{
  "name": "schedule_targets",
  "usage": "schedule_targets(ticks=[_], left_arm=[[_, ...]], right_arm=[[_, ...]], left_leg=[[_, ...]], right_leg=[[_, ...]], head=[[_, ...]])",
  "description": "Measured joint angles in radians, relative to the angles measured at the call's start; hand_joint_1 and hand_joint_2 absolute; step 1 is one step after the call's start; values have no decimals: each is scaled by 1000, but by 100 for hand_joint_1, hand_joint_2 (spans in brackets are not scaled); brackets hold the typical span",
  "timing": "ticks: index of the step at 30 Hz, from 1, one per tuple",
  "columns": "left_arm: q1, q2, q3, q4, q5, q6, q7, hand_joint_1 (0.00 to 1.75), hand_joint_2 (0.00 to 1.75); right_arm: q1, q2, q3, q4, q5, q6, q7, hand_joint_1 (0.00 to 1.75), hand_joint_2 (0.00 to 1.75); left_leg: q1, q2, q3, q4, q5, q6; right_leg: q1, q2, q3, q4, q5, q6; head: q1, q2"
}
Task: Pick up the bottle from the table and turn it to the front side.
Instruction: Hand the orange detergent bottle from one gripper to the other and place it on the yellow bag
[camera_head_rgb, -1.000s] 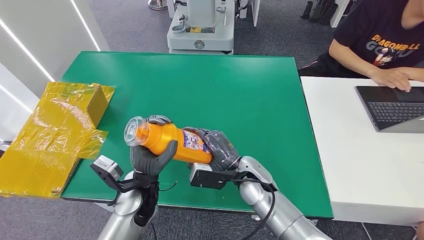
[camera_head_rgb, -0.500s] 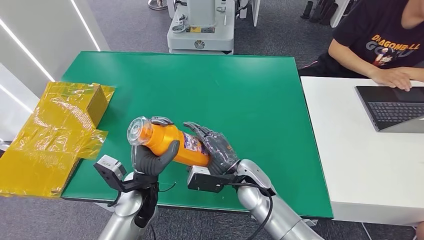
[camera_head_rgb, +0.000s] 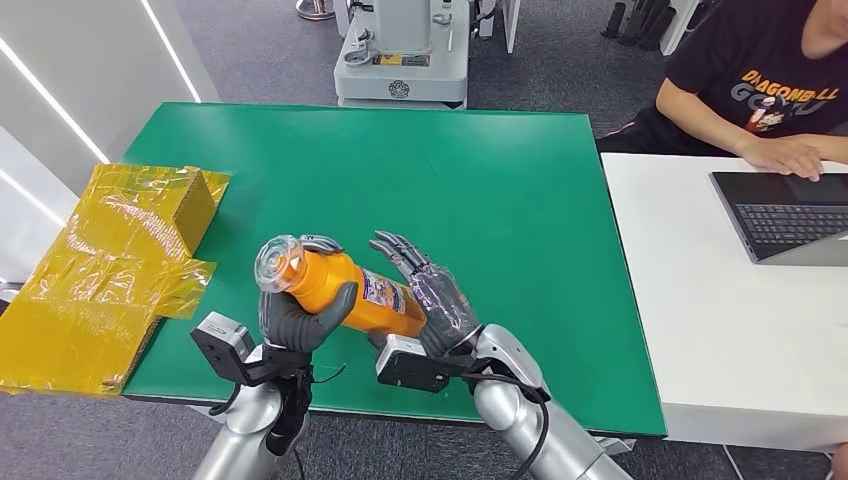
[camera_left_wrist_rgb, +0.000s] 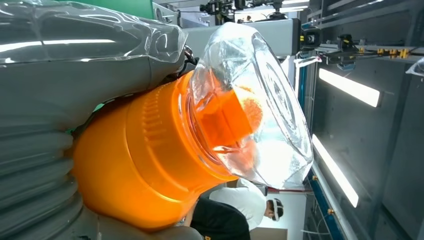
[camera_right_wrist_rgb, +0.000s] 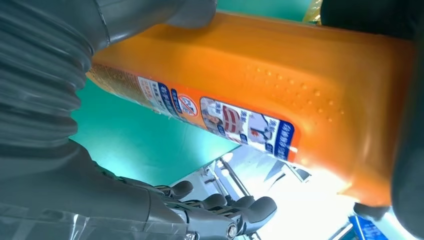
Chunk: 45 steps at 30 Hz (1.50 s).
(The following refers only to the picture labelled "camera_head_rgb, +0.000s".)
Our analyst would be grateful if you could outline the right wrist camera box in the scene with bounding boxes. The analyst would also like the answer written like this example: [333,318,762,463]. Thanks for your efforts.
[375,333,453,395]

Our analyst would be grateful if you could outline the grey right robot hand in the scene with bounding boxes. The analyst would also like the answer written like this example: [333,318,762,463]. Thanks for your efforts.
[366,230,484,360]

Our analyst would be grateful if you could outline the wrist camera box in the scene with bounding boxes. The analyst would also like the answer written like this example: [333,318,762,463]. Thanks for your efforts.
[375,333,453,395]
[190,311,258,387]

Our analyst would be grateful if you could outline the dark grey laptop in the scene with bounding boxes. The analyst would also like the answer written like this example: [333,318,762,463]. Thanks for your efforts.
[709,171,848,268]

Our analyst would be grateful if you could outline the white desk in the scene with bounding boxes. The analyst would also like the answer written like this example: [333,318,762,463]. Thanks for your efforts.
[600,152,848,456]

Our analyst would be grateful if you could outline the person's hand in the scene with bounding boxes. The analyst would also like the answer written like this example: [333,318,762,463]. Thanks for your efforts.
[736,133,826,183]

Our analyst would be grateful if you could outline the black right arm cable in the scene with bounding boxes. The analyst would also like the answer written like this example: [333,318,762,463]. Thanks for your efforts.
[462,370,552,480]

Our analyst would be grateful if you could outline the black equipment pieces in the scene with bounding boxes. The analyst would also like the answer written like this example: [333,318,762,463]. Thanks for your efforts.
[600,0,685,54]

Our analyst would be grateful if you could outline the silver chair base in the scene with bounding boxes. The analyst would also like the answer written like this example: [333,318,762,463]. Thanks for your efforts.
[295,0,337,22]

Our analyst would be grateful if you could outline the grey machine with column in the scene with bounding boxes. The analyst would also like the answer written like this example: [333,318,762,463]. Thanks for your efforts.
[333,0,473,110]

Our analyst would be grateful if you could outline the person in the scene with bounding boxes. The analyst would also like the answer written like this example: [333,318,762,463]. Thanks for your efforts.
[596,0,848,183]

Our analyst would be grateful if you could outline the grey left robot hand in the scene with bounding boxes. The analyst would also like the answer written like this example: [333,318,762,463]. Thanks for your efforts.
[258,233,360,354]

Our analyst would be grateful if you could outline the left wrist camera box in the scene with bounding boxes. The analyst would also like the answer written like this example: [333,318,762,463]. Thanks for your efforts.
[190,311,258,387]

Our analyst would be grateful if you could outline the thin black cable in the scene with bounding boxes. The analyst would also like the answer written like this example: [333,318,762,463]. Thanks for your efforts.
[309,362,350,386]

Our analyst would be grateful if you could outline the orange bottle with clear cap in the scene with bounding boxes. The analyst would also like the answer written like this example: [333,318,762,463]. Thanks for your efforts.
[253,233,429,340]

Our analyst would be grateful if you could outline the yellow taped cardboard box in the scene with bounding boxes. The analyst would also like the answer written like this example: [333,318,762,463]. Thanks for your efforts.
[0,163,232,398]

